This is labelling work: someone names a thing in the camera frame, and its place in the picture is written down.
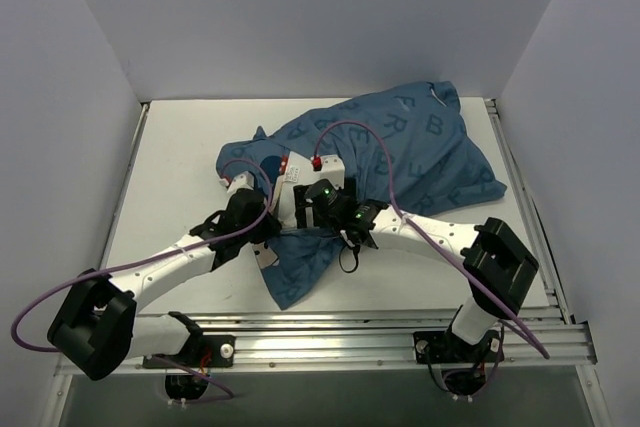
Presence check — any purple cable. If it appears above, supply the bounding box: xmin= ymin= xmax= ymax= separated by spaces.
xmin=313 ymin=120 xmax=551 ymax=361
xmin=10 ymin=159 xmax=274 ymax=352

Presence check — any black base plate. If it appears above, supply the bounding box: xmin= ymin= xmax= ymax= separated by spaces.
xmin=173 ymin=334 xmax=236 ymax=370
xmin=412 ymin=330 xmax=504 ymax=365

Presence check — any blue patterned pillowcase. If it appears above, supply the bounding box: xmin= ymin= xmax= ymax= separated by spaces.
xmin=215 ymin=80 xmax=509 ymax=311

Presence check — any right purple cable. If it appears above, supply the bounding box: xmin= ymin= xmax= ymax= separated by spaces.
xmin=313 ymin=120 xmax=551 ymax=361

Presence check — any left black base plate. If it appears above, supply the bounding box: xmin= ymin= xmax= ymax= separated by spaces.
xmin=173 ymin=334 xmax=236 ymax=370

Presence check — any aluminium right side rail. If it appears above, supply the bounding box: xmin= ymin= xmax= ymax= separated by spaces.
xmin=483 ymin=99 xmax=575 ymax=324

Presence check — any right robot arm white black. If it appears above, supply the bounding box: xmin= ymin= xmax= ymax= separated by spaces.
xmin=293 ymin=179 xmax=539 ymax=360

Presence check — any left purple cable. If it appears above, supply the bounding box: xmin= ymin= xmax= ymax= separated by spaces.
xmin=10 ymin=159 xmax=274 ymax=352

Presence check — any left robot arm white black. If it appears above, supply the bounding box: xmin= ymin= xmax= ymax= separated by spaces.
xmin=47 ymin=188 xmax=281 ymax=380

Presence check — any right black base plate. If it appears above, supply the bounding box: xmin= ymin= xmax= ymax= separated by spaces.
xmin=412 ymin=330 xmax=504 ymax=365

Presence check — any aluminium rail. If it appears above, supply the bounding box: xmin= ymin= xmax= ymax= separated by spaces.
xmin=97 ymin=102 xmax=151 ymax=272
xmin=483 ymin=99 xmax=575 ymax=324

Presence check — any aluminium left side rail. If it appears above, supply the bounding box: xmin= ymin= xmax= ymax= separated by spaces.
xmin=97 ymin=102 xmax=151 ymax=272

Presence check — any aluminium front rail frame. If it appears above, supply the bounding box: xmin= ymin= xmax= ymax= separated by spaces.
xmin=114 ymin=314 xmax=599 ymax=373

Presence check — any white pillow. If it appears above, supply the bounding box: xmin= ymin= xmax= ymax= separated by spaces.
xmin=272 ymin=151 xmax=318 ymax=230

